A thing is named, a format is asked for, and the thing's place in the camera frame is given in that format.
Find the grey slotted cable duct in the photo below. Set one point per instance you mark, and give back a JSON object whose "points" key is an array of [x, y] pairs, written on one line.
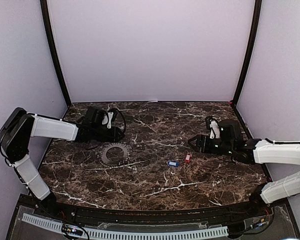
{"points": [[113, 231]]}

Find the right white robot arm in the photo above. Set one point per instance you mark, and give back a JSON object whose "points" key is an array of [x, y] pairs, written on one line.
{"points": [[276, 152]]}

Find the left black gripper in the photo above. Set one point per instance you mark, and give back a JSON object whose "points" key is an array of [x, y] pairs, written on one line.
{"points": [[114, 136]]}

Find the right black frame post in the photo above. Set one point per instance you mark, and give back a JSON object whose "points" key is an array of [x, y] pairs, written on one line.
{"points": [[248, 53]]}

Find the black frame post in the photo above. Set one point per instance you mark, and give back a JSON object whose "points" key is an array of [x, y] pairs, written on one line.
{"points": [[53, 51], [248, 53]]}

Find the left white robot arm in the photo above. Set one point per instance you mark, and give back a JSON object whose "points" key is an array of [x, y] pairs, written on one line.
{"points": [[21, 126]]}

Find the black front rail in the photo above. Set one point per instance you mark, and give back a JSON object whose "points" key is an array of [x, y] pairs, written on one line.
{"points": [[231, 214]]}

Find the red key tag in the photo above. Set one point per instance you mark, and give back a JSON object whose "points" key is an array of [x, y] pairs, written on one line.
{"points": [[188, 157]]}

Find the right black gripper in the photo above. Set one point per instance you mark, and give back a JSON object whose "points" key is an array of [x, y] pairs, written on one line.
{"points": [[201, 138]]}

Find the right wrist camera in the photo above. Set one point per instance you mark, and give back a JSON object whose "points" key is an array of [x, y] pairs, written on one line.
{"points": [[213, 126]]}

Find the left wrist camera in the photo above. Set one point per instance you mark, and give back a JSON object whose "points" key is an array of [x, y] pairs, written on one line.
{"points": [[96, 117]]}

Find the left black frame post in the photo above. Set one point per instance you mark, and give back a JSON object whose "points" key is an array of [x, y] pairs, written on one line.
{"points": [[53, 51]]}

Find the grey crescent key organizer plate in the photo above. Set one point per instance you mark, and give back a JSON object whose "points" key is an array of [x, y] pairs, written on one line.
{"points": [[115, 154]]}

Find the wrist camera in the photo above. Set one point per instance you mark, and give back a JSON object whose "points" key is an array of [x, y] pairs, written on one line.
{"points": [[96, 117], [213, 126]]}

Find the blue key tag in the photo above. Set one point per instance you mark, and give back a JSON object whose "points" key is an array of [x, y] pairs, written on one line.
{"points": [[173, 164]]}

